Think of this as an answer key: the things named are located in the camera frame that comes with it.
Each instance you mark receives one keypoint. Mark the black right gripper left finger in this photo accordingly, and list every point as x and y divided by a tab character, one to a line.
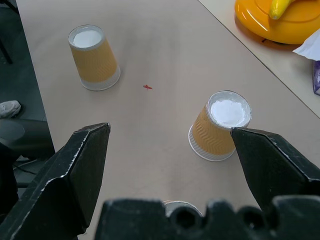
62	185

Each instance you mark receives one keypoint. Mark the orange ribbed paper cup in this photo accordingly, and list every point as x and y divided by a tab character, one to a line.
93	58
217	130

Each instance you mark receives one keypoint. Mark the yellow banana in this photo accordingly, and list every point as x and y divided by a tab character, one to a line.
278	8

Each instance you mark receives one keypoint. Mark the orange plastic plate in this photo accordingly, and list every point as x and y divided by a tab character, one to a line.
282	22

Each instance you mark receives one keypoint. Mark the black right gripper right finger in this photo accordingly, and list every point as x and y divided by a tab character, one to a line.
272	170

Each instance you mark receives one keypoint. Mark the white sneaker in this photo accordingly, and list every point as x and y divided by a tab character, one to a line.
8	108

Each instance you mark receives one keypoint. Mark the purple tissue pack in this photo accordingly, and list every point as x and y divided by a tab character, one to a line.
317	77

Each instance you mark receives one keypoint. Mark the small red mark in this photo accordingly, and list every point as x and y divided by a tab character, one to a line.
147	87

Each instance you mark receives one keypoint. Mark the white tissue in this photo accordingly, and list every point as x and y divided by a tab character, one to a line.
309	46

